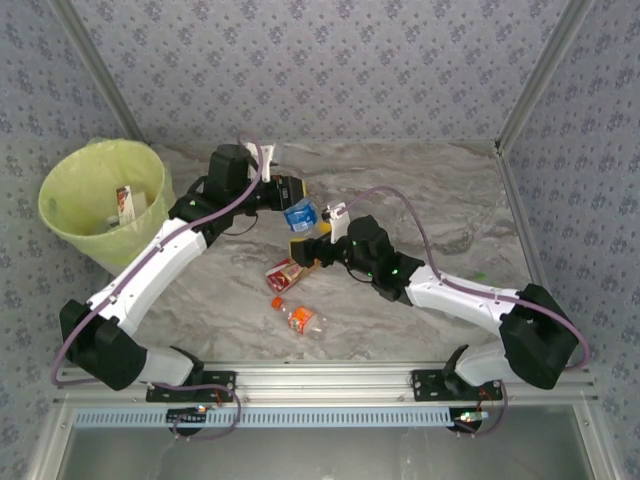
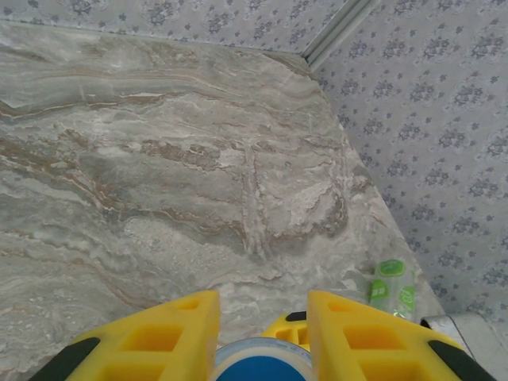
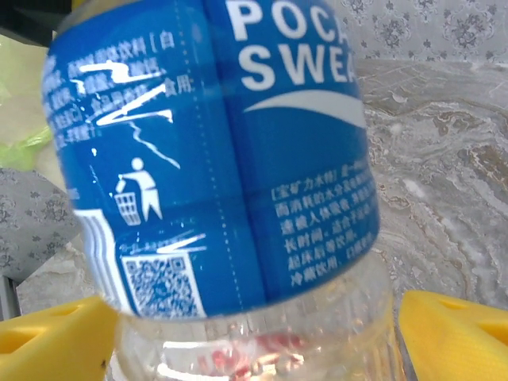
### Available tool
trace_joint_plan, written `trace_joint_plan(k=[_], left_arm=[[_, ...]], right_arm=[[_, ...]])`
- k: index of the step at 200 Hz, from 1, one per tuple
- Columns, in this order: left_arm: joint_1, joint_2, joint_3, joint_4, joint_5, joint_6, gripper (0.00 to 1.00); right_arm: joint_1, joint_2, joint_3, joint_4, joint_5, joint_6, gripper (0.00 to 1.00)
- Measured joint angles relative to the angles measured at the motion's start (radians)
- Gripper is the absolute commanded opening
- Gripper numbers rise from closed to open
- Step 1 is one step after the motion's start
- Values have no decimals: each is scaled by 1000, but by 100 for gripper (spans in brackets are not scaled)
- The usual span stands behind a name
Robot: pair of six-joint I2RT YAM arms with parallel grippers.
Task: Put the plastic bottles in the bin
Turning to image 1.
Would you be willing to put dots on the blue label plastic bottle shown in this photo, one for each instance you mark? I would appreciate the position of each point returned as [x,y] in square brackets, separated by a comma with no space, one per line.
[301,216]

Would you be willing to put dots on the amber bottle with red label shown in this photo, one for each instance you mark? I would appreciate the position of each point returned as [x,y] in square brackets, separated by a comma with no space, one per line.
[281,279]

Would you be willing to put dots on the white printed carton box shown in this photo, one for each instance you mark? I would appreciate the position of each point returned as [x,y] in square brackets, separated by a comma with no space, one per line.
[127,202]

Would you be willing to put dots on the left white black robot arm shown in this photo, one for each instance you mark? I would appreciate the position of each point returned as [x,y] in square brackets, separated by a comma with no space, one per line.
[150,270]

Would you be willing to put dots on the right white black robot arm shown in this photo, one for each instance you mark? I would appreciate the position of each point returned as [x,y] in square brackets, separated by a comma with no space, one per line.
[460,295]

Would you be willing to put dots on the yellow-green trash bin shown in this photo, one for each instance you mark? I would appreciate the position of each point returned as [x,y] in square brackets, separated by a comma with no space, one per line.
[80,210]

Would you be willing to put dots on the orange label plastic bottle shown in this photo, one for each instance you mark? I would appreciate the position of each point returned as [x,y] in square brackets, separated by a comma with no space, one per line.
[302,317]

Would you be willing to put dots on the green label plastic bottle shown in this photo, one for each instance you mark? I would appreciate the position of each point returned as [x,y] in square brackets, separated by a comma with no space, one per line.
[480,275]

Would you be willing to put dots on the small left circuit board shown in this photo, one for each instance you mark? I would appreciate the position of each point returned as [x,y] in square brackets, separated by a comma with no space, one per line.
[187,415]

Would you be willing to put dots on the small circuit board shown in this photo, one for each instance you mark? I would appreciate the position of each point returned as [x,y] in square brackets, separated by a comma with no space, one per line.
[187,415]
[470,417]

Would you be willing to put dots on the small right circuit board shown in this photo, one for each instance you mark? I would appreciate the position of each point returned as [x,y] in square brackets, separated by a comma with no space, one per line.
[470,417]

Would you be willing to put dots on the aluminium mounting rail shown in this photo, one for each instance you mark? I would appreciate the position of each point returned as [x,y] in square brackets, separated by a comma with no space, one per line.
[320,382]

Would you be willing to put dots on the black left mount plate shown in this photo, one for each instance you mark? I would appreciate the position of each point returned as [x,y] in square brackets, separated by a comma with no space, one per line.
[215,380]

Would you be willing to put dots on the black mount plate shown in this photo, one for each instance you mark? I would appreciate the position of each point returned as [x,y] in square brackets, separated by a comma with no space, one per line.
[430,385]
[215,380]

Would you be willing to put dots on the aluminium frame post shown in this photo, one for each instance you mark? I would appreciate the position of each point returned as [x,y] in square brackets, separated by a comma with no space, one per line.
[541,75]
[102,75]

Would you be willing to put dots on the black right mount plate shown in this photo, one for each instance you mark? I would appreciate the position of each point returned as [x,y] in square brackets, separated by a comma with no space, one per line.
[430,385]

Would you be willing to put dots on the aluminium side frame rail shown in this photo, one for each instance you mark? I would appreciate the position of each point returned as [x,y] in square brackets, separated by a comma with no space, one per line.
[522,215]
[47,450]

